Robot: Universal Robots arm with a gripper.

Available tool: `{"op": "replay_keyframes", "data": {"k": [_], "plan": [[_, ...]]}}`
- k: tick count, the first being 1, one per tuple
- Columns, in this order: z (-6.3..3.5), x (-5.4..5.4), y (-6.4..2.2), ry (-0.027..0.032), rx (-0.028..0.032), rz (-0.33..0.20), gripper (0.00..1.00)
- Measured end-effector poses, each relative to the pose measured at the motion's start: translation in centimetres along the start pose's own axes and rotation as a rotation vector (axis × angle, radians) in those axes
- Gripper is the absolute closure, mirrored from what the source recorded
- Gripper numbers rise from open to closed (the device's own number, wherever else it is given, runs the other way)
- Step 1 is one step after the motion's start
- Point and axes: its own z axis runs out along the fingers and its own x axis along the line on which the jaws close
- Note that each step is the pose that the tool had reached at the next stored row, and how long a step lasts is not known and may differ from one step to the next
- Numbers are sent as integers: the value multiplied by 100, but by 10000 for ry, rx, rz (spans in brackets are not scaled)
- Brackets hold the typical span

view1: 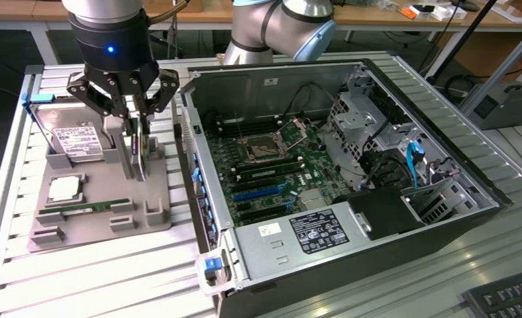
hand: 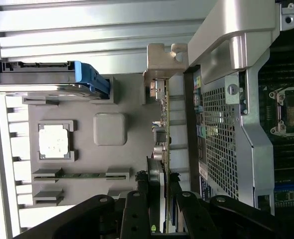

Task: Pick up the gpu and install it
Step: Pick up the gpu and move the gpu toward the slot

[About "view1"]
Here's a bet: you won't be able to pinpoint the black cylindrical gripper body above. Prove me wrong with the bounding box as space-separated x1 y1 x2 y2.
69 9 161 97

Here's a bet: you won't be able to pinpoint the green graphics card black fan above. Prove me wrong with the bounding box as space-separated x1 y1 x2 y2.
125 95 154 182

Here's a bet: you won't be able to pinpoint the silver hard disk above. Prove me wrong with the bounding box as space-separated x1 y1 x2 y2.
34 102 117 163

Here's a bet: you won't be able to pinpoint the black open PC case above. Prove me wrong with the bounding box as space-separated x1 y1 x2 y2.
175 58 517 318

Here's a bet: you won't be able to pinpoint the thin metal locking lever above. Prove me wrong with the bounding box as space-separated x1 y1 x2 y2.
234 111 246 146

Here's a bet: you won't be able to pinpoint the CPU socket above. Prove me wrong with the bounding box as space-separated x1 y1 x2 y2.
238 134 289 163

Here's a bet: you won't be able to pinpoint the metal socket cover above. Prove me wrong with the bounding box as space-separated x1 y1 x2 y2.
274 118 311 149

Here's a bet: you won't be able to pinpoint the silver CPU chip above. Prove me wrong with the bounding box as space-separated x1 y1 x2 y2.
46 176 86 201

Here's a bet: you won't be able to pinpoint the black RAM slot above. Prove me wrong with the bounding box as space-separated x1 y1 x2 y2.
231 154 301 170

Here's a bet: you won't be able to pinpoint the black RAM stick white label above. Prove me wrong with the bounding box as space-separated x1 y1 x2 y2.
235 161 306 183

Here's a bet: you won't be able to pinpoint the grey parts rack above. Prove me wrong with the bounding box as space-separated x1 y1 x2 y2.
26 114 174 254

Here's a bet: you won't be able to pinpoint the long black expansion slot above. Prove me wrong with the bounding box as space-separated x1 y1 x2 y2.
230 178 285 195
239 203 289 220
246 211 291 227

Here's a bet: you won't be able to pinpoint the green RAM stick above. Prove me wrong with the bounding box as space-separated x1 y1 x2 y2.
38 197 133 216

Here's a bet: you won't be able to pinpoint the blue expansion slot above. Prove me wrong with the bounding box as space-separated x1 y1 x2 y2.
233 185 281 203

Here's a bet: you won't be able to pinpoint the green motherboard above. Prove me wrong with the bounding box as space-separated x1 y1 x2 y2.
203 114 358 231

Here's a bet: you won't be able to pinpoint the silver metal drive cage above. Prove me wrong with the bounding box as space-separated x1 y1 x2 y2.
330 64 421 160

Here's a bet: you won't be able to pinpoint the silver chipset heatsink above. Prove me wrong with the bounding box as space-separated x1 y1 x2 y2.
299 189 333 206

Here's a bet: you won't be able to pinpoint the long wooden desk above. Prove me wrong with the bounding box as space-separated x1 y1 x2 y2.
0 0 522 66

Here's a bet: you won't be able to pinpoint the blue case latch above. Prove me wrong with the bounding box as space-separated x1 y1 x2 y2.
202 258 223 276

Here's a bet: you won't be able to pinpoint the grey power supply unit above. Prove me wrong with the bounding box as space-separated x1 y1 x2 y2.
233 201 375 282

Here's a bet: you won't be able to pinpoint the clear plastic latch housing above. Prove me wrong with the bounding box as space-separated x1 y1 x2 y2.
195 253 235 296

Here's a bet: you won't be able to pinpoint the black plastic fan shroud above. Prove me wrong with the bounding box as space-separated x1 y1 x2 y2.
331 187 429 241

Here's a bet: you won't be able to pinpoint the white device box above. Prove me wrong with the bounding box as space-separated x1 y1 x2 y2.
433 5 469 21

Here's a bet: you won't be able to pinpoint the black tripod pole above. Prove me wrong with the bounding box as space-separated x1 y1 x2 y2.
423 0 499 83

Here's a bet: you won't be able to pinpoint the silver perforated disk bay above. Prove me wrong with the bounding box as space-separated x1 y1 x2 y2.
401 175 499 226

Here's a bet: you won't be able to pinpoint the white paper sheets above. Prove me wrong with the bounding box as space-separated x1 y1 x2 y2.
490 3 522 25

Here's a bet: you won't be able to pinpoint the black keyboard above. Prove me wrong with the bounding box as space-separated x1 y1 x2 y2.
459 274 522 318

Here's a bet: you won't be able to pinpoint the beige plastic case bracket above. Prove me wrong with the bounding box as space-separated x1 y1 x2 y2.
175 68 201 126

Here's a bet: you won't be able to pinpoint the sheathed robot cable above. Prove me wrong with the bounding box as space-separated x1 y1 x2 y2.
149 0 190 26

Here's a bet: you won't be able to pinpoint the blue card retainer rail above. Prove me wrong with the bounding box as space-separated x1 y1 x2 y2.
190 150 222 235

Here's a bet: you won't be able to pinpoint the black looped wire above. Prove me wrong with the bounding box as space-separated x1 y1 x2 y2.
286 82 333 115

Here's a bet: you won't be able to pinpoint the black power wire bundle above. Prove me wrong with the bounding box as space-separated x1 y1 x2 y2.
357 115 410 195

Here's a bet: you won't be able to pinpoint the blue disk wire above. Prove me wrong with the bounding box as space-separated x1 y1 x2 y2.
405 140 426 189

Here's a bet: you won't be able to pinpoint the grey computer tower with handle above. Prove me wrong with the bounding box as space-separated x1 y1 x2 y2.
459 82 522 132

